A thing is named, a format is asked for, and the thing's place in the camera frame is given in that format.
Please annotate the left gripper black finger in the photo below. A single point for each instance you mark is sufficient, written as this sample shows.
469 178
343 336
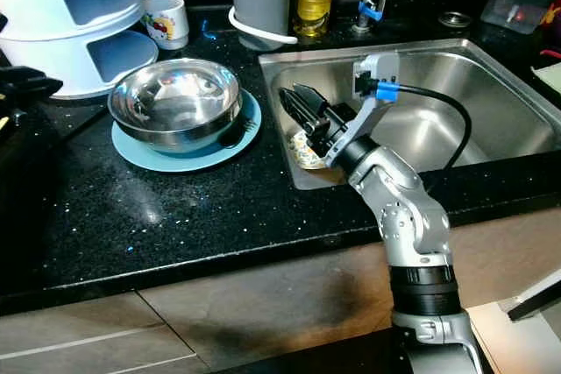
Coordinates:
46 82
44 98

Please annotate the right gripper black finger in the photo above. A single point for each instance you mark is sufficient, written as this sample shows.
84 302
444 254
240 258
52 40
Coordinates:
308 98
300 113

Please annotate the stainless steel bowl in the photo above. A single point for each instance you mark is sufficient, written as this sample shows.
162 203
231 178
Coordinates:
171 98

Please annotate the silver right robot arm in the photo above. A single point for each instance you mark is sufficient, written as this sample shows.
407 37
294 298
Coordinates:
416 216

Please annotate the white yellow floral plate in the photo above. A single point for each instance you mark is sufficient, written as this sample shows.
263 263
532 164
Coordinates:
305 153

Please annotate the dark fork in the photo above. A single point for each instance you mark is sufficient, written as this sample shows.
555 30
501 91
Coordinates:
237 133

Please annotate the white plastic tiered rack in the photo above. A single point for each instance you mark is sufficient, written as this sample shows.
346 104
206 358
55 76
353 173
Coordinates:
44 15

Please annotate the white cartoon print mug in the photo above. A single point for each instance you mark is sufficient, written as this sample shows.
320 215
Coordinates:
171 28

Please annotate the light blue plate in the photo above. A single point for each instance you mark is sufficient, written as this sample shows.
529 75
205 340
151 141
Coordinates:
166 162

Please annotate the stainless steel sink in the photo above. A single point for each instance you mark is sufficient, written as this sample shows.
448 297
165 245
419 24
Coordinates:
482 120

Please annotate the round metal sink strainer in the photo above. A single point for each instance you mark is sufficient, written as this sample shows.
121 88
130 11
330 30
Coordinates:
444 19

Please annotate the clear plastic container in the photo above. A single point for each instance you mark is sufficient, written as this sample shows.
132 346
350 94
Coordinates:
513 10

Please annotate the pale green cloth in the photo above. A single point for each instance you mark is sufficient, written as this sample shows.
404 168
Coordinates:
550 79

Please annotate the white furniture panel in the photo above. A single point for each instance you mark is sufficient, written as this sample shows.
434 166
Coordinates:
517 348

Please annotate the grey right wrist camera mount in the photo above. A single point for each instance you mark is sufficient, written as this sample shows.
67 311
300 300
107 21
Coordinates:
384 66

